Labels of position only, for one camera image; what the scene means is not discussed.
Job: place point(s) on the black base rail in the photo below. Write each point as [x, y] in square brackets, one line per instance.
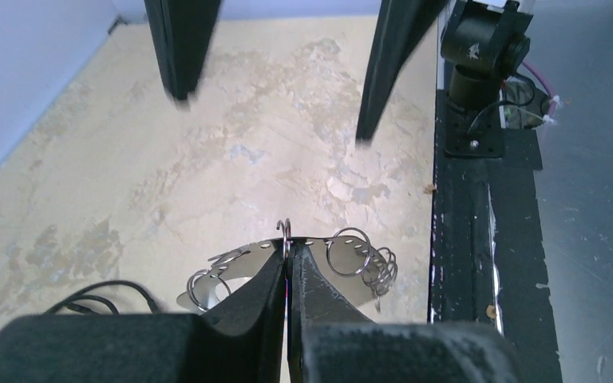
[487, 261]

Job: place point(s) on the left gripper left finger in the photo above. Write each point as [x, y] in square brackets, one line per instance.
[238, 340]

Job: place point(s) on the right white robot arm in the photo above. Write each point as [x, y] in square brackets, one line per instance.
[483, 45]

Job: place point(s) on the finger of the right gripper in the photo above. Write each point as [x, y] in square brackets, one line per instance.
[400, 27]
[181, 32]

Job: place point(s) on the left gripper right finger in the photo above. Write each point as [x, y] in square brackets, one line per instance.
[329, 340]

